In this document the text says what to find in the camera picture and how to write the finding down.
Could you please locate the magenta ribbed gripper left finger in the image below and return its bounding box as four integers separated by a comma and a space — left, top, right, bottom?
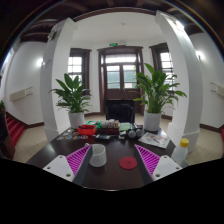
44, 145, 90, 182

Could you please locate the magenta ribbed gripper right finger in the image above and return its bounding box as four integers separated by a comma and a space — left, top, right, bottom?
135, 145, 182, 181

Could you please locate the plastic bottle with yellow cap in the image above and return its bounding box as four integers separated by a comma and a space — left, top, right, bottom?
171, 138, 189, 165

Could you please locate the magazine with pictures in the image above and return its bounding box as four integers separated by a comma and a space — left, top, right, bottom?
139, 132, 170, 149

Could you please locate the red round coaster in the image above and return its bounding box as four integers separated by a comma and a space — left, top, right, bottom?
119, 156, 138, 170

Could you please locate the colourful round coasters set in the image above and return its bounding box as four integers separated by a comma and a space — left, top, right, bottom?
57, 128, 88, 140

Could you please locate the white speckled cup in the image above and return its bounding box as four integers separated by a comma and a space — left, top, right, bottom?
89, 144, 107, 167

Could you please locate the left white pillar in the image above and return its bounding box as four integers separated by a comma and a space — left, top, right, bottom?
40, 18, 77, 141

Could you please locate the white pillar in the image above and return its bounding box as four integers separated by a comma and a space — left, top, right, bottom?
155, 11, 203, 152
40, 18, 77, 141

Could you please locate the grey round ball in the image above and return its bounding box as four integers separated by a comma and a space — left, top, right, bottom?
128, 130, 136, 138

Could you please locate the red box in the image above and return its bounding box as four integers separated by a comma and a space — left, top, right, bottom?
78, 125, 97, 136

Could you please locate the black flat device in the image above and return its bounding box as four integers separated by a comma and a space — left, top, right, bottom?
96, 134, 111, 140

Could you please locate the right white pillar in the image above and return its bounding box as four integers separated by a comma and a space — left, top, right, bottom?
155, 11, 203, 152

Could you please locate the green paper sheet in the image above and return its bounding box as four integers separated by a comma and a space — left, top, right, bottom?
119, 122, 132, 131

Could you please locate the tray of small jars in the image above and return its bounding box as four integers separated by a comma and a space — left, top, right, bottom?
101, 119, 119, 129

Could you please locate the black office chair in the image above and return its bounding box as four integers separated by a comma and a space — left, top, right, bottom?
105, 100, 135, 123

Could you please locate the left green potted plant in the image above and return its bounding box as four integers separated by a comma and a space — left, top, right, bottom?
51, 73, 91, 129

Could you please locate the green potted plant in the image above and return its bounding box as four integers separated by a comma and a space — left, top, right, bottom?
51, 73, 91, 129
135, 63, 186, 132

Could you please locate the right green potted plant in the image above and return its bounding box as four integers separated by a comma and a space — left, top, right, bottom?
135, 63, 186, 132

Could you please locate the left dark framed window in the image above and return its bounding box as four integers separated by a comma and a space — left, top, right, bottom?
68, 48, 90, 94

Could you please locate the dark framed window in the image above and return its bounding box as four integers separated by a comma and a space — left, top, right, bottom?
150, 43, 174, 85
68, 48, 90, 94

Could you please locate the right dark framed window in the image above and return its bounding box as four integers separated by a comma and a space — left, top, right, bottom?
150, 43, 174, 85

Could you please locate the dark wooden double door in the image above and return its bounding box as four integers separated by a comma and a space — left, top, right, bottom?
98, 46, 144, 113

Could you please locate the green exit sign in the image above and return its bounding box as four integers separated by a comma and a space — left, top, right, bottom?
109, 43, 118, 46

